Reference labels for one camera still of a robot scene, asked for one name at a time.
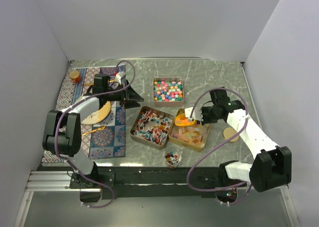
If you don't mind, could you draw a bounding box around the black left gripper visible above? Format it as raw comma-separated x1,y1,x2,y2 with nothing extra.
104,80,144,109

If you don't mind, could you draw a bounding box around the yellow plastic scoop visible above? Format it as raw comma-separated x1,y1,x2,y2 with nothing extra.
174,113,196,126

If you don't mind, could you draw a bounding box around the gold tin of lollipops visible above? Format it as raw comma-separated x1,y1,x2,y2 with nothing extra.
130,106,174,150

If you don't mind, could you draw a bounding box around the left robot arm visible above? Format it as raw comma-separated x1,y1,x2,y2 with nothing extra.
42,72,144,188

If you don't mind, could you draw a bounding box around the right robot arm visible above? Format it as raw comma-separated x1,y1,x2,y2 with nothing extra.
201,87,292,192

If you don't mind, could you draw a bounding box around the yellow tin of popsicle candies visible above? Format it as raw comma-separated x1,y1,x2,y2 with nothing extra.
168,123,210,152

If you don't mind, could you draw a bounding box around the pink tin of star candies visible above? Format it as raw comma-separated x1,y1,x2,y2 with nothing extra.
153,77,185,107

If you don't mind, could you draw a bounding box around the round wooden jar lid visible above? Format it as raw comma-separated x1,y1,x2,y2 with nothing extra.
223,127,239,142

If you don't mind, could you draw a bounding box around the gold knife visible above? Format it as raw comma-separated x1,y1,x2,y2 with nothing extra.
82,79,115,87

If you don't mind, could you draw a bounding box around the yellow round plate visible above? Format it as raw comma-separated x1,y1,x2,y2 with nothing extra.
72,97,111,125

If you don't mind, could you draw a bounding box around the gold fork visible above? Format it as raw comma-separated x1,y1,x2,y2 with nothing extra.
82,125,106,136

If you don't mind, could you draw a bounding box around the patterned mandala placemat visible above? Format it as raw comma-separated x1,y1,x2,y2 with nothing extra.
56,64,126,159

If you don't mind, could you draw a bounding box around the clear glass jar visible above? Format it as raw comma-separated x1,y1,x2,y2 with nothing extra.
164,149,182,169

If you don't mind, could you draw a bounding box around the orange cup with lid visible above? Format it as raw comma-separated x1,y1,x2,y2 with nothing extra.
69,70,81,84

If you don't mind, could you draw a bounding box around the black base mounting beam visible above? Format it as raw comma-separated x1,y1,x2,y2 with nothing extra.
69,167,238,202

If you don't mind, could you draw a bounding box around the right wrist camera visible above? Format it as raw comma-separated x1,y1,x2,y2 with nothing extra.
184,107,203,121

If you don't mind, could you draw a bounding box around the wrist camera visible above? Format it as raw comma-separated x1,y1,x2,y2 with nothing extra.
184,107,203,121
115,71,126,85

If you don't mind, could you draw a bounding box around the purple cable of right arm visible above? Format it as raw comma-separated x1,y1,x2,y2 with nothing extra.
186,87,252,206

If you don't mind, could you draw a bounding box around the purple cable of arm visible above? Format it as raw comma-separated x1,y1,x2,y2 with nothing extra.
186,87,252,206
53,60,137,209

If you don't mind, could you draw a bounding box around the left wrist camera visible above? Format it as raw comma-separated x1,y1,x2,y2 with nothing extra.
115,71,126,85

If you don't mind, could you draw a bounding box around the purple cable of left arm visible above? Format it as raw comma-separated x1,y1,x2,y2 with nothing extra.
53,60,137,209

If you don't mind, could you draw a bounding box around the aluminium rail frame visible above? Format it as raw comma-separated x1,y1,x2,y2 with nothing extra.
23,60,292,227

